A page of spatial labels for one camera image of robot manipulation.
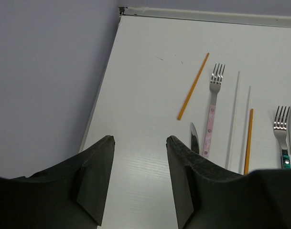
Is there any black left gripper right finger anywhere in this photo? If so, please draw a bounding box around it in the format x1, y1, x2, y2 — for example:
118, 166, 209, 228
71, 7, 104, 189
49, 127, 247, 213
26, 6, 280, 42
166, 136, 291, 229

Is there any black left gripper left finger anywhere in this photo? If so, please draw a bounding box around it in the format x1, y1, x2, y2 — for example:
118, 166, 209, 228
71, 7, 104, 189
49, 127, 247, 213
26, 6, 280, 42
0, 135, 115, 229

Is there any pink-handled fork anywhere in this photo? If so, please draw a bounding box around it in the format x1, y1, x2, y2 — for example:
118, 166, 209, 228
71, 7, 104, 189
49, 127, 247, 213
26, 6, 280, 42
202, 63, 225, 158

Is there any orange chopstick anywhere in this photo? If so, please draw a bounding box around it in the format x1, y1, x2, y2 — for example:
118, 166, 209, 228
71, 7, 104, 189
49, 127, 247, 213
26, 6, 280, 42
177, 52, 210, 120
244, 108, 254, 175

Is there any white chopstick right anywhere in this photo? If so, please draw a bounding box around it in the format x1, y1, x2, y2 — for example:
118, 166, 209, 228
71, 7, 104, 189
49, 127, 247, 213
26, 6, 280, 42
239, 86, 251, 175

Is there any white chopstick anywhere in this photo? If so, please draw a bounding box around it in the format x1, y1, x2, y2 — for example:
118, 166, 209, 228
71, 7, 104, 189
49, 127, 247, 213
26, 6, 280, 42
239, 86, 251, 175
226, 72, 240, 170

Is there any white chopstick left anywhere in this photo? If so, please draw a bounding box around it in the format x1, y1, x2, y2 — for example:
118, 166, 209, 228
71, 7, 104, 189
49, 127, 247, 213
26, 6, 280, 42
226, 72, 240, 170

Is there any pink-handled knife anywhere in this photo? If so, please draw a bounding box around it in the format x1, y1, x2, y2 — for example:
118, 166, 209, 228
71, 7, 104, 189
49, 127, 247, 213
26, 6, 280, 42
191, 123, 199, 154

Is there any teal-handled fork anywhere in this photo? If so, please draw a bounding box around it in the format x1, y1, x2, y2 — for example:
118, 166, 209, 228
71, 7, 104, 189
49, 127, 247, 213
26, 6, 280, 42
273, 106, 291, 169

